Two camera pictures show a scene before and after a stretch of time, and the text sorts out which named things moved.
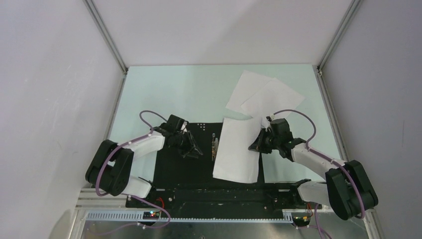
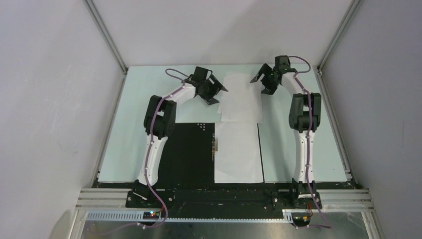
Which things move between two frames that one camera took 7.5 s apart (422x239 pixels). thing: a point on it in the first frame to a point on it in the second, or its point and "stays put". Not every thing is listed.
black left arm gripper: (195, 150) to (213, 93)
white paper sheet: (233, 161) stays put
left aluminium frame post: (106, 34) stays put
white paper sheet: (272, 96) to (242, 101)
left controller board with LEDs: (151, 215) stays put
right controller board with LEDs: (300, 219) stays put
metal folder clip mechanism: (214, 148) stays put
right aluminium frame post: (352, 9) stays put
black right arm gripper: (258, 145) to (264, 69)
